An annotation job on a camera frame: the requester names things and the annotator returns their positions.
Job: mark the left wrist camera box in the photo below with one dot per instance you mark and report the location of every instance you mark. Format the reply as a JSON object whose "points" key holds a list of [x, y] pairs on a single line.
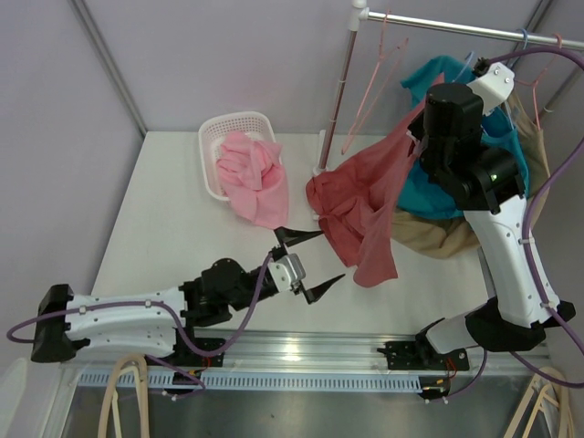
{"points": [[287, 273]]}

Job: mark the pink t shirt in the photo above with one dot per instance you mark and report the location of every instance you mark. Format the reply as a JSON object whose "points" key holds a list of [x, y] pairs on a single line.
{"points": [[254, 179]]}

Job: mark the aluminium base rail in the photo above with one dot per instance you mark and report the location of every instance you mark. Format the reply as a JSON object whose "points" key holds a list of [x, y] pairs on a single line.
{"points": [[272, 351]]}

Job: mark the pink hanger at rail end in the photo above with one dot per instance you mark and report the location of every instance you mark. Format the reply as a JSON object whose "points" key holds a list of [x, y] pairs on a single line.
{"points": [[532, 85]]}

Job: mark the beige tubes lower right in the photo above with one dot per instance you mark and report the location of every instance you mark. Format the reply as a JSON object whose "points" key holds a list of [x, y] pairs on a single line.
{"points": [[543, 402]]}

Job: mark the beige tubes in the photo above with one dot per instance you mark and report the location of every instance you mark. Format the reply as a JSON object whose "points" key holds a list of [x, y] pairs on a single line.
{"points": [[543, 402], [135, 365]]}

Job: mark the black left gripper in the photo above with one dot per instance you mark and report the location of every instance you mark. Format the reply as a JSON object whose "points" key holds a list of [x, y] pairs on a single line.
{"points": [[290, 238]]}

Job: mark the red t shirt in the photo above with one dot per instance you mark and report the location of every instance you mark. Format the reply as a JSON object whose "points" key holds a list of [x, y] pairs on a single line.
{"points": [[356, 201]]}

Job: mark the beige t shirt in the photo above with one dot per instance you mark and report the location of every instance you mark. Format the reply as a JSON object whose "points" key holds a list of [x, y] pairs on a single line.
{"points": [[426, 219]]}

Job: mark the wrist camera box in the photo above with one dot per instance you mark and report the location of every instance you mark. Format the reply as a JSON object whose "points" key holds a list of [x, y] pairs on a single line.
{"points": [[287, 273], [494, 87]]}

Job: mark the white perforated plastic basket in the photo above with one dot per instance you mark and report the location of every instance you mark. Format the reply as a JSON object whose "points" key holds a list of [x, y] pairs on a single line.
{"points": [[212, 134]]}

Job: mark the white slotted cable duct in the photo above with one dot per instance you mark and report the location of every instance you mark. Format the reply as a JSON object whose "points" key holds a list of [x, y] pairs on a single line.
{"points": [[280, 381]]}

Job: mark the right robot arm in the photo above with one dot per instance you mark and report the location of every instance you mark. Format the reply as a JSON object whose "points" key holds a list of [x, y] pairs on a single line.
{"points": [[517, 317]]}

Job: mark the teal t shirt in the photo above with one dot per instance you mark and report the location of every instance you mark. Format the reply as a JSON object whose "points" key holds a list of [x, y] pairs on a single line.
{"points": [[478, 177]]}

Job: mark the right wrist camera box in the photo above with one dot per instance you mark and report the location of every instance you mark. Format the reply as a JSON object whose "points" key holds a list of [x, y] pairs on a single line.
{"points": [[494, 87]]}

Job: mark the beige tubes lower left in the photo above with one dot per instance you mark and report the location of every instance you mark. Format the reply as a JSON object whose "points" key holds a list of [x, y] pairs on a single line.
{"points": [[135, 365]]}

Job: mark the metal clothes rack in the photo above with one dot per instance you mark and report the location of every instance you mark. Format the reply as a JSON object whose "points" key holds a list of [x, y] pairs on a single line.
{"points": [[360, 12]]}

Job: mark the pink wire hanger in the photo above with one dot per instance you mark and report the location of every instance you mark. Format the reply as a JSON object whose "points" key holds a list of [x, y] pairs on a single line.
{"points": [[388, 62]]}

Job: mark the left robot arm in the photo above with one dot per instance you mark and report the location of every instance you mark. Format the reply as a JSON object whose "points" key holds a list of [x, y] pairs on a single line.
{"points": [[187, 325]]}

